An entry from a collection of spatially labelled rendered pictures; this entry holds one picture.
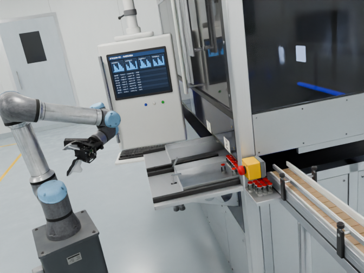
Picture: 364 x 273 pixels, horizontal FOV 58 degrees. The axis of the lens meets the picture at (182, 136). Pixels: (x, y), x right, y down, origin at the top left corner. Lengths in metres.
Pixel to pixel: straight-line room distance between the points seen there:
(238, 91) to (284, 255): 0.86
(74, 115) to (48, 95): 5.56
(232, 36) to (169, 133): 1.20
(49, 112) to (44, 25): 5.53
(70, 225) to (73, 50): 5.53
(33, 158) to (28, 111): 0.27
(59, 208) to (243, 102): 0.89
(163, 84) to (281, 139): 1.06
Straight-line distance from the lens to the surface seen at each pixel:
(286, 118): 1.46
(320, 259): 1.90
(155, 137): 2.38
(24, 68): 7.06
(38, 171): 1.63
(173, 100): 2.30
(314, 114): 1.52
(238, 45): 1.33
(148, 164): 1.88
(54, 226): 1.58
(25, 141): 1.59
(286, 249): 1.76
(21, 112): 1.44
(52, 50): 6.92
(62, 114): 1.47
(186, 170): 1.72
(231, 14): 1.32
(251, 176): 1.37
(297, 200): 1.29
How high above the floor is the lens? 1.59
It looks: 18 degrees down
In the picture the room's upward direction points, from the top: 9 degrees counter-clockwise
